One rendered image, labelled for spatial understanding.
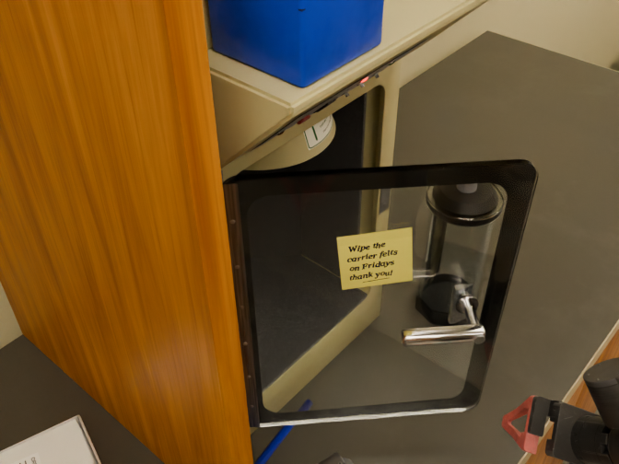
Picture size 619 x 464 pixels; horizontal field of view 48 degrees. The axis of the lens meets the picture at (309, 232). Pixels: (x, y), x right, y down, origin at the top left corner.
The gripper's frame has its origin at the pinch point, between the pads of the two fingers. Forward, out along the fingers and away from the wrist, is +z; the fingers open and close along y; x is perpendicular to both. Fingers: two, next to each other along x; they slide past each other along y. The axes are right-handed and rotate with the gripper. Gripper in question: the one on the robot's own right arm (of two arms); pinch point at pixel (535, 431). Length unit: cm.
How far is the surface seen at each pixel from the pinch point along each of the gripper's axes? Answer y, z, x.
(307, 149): 43.9, -5.9, -21.1
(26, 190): 70, 2, -7
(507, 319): -2.7, 13.7, -16.9
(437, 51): -6, 67, -93
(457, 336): 24.5, -13.6, -5.2
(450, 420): 7.9, 7.8, 1.3
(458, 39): -12, 69, -101
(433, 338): 26.7, -12.6, -4.3
